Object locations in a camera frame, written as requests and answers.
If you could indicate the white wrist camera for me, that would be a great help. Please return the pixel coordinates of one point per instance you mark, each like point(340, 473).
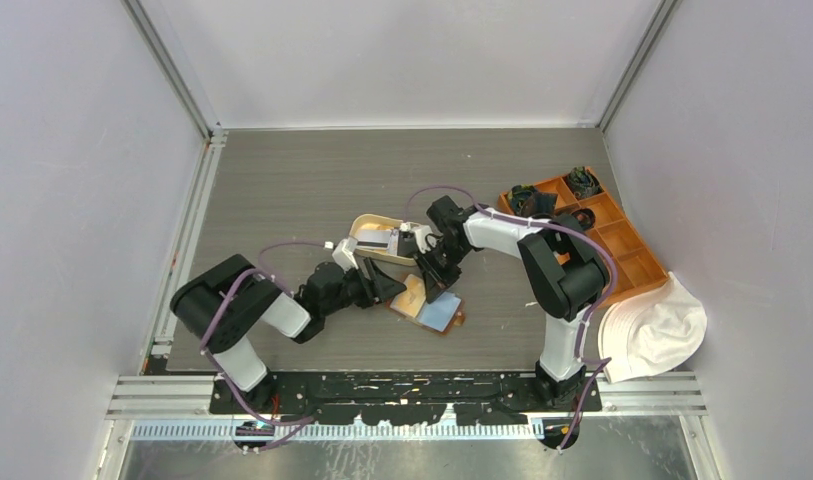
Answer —
point(415, 239)
point(343, 253)

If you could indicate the white cards in tray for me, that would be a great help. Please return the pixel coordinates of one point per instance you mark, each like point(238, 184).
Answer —
point(383, 241)

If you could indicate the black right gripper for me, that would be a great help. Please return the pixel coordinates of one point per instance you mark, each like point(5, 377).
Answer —
point(436, 281)

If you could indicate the white bucket hat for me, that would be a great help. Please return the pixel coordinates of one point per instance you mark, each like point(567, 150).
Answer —
point(651, 333)

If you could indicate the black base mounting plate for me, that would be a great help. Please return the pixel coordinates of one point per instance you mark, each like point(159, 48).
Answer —
point(412, 398)

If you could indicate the gold card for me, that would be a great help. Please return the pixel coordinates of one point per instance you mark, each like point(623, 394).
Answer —
point(410, 302)

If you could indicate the orange compartment organizer box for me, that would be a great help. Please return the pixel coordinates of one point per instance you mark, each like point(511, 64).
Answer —
point(639, 271)

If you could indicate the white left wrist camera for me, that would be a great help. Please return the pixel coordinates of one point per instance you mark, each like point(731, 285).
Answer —
point(343, 253)

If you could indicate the cream oval tray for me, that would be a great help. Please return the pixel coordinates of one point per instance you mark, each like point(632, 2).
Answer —
point(373, 221)

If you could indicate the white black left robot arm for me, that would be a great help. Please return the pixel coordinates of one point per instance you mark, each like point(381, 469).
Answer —
point(223, 304)

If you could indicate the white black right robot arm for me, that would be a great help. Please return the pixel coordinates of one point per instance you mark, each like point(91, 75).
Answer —
point(566, 273)

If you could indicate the dark green item bundle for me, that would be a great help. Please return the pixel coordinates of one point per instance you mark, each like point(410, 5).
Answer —
point(582, 183)

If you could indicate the brown leather card holder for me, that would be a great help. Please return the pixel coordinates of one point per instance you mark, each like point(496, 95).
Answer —
point(440, 316)

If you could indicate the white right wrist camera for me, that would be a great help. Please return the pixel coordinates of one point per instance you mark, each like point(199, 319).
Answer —
point(415, 239)

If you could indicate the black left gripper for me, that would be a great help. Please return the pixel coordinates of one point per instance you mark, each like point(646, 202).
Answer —
point(379, 288)

